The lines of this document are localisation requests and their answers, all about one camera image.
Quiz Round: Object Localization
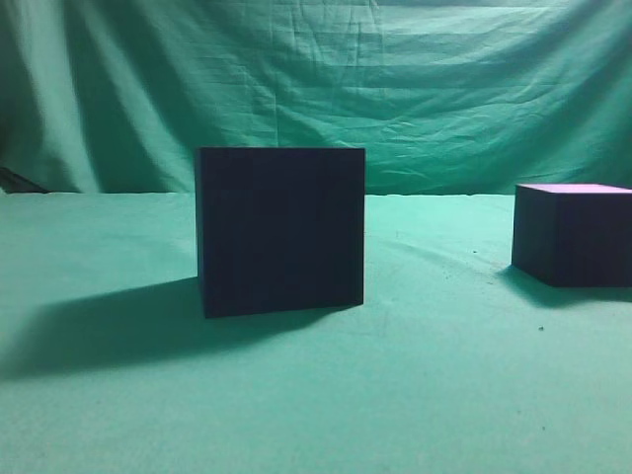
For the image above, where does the small dark blue cube block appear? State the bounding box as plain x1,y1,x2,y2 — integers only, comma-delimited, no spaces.
511,184,631,287

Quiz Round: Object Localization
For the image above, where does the large dark blue groove box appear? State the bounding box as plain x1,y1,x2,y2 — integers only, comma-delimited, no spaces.
195,146,366,318

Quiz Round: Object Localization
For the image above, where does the green table cloth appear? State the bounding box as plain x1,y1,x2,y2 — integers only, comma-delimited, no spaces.
1,194,631,473

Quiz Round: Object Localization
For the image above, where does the green backdrop cloth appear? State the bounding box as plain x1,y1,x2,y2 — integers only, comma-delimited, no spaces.
1,1,631,195

